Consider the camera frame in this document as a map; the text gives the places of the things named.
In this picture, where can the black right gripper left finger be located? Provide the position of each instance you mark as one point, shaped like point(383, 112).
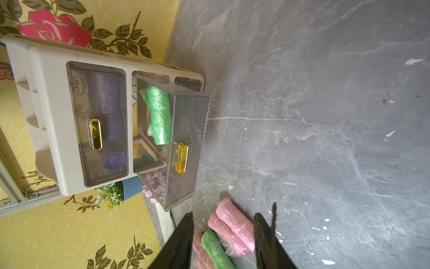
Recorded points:
point(177, 252)

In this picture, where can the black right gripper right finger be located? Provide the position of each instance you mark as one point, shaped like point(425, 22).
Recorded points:
point(268, 250)

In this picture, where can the purple trash bag roll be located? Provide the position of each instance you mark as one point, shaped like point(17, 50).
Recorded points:
point(115, 160)
point(105, 91)

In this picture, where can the green trash bag roll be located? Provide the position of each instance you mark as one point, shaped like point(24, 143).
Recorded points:
point(158, 102)
point(215, 250)

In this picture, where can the pink trash bag roll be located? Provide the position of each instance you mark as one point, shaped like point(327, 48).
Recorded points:
point(235, 247)
point(203, 261)
point(240, 225)

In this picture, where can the beige three-drawer organizer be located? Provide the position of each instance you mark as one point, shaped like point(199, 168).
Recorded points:
point(40, 71)

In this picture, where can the purple flowers in white pot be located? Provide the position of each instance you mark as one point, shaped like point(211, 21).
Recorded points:
point(157, 182)

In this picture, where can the green plant in blue pot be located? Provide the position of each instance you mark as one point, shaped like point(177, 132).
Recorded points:
point(113, 195)

